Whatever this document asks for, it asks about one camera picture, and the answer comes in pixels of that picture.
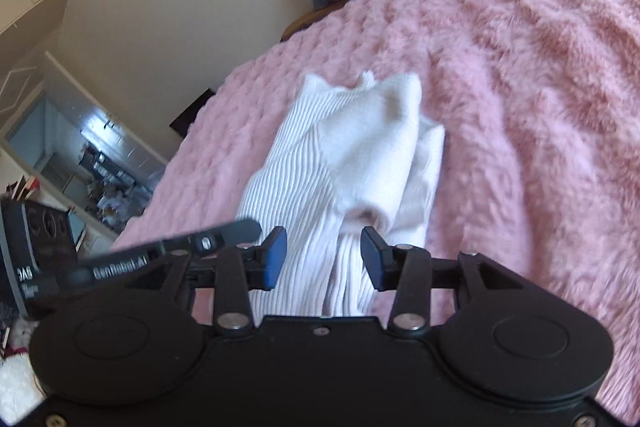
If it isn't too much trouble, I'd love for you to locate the white door frame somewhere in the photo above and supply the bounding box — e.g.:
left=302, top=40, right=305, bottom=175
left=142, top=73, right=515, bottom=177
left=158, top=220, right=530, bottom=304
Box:
left=0, top=50, right=170, bottom=244

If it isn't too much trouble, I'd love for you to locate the white fluffy cloth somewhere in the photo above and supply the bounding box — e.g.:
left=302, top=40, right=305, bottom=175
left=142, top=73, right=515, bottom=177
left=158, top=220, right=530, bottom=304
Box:
left=0, top=351, right=44, bottom=426

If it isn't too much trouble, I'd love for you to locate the white ribbed sweater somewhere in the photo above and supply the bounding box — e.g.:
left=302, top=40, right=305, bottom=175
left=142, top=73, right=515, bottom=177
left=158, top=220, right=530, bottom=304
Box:
left=234, top=70, right=447, bottom=320

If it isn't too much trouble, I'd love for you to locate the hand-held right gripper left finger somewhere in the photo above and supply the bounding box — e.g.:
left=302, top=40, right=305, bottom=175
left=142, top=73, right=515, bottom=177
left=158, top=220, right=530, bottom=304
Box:
left=149, top=226, right=289, bottom=340

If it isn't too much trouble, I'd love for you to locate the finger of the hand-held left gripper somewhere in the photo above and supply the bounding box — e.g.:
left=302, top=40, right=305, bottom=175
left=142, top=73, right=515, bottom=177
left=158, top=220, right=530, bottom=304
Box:
left=164, top=219, right=263, bottom=254

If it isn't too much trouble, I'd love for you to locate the black square object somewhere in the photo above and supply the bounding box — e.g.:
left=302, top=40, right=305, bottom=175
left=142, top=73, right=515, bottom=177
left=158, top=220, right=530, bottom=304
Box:
left=168, top=89, right=217, bottom=139

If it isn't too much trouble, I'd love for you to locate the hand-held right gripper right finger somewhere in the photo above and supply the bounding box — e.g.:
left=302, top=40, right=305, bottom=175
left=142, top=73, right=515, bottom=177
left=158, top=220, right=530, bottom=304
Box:
left=360, top=226, right=527, bottom=339

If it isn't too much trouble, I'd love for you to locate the pink fluffy blanket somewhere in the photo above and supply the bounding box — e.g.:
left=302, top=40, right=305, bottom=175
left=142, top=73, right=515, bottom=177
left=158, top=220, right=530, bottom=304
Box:
left=109, top=0, right=640, bottom=424

